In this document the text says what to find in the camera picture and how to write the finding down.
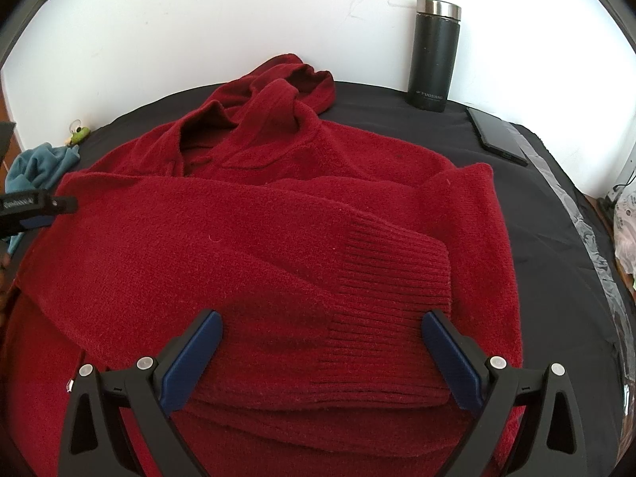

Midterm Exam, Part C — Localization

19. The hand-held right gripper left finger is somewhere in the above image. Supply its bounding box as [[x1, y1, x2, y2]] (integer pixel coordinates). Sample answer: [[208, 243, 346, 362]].
[[58, 309, 223, 477]]

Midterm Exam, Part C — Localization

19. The green toy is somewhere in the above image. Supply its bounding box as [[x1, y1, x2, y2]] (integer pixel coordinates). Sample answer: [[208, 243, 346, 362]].
[[64, 122, 93, 147]]

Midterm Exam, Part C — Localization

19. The black thermos bottle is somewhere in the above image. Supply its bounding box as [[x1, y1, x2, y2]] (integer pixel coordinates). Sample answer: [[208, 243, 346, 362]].
[[405, 0, 463, 112]]

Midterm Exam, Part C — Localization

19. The teal cloth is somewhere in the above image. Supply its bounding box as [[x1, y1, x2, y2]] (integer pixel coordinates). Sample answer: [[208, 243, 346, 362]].
[[5, 143, 83, 254]]

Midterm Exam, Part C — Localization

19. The red knit sweater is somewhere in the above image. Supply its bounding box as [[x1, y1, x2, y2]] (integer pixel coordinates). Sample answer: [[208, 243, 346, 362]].
[[0, 52, 522, 477]]

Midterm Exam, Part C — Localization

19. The black smartphone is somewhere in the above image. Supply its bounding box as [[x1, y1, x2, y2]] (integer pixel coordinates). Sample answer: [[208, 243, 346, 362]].
[[466, 108, 530, 167]]

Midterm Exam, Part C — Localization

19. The clear tape strip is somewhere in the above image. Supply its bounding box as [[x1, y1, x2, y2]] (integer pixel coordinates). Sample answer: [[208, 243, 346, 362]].
[[512, 124, 636, 408]]

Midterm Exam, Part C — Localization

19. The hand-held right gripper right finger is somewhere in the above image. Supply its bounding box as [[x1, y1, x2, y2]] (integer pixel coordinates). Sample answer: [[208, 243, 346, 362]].
[[421, 309, 582, 477]]

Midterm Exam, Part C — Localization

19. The white plastic bag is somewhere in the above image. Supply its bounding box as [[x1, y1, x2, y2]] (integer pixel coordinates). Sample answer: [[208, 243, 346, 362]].
[[613, 194, 636, 279]]

